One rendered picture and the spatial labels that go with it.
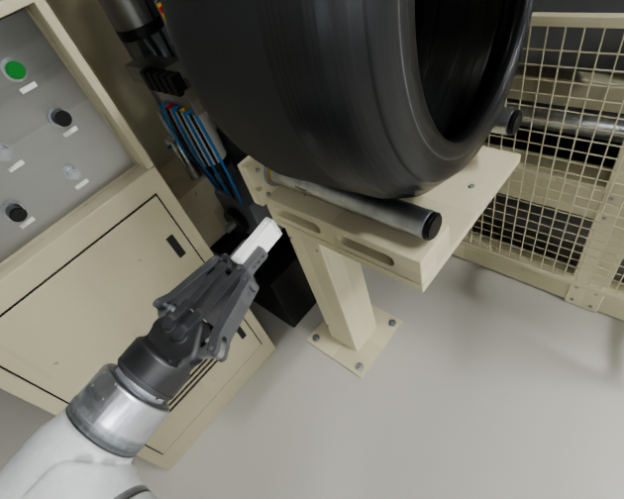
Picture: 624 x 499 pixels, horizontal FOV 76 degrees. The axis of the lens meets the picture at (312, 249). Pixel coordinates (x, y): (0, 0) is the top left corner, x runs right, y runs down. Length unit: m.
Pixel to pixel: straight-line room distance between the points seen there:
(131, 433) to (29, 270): 0.58
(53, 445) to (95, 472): 0.05
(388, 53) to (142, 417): 0.42
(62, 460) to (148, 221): 0.66
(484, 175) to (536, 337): 0.84
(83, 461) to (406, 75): 0.47
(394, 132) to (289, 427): 1.20
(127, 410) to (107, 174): 0.66
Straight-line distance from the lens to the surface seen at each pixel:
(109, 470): 0.48
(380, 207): 0.62
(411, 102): 0.43
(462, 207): 0.78
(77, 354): 1.12
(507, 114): 0.79
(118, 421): 0.47
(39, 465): 0.49
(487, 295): 1.63
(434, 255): 0.65
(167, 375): 0.46
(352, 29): 0.37
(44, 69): 0.95
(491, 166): 0.86
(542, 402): 1.47
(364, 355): 1.50
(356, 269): 1.23
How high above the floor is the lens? 1.34
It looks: 46 degrees down
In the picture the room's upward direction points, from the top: 21 degrees counter-clockwise
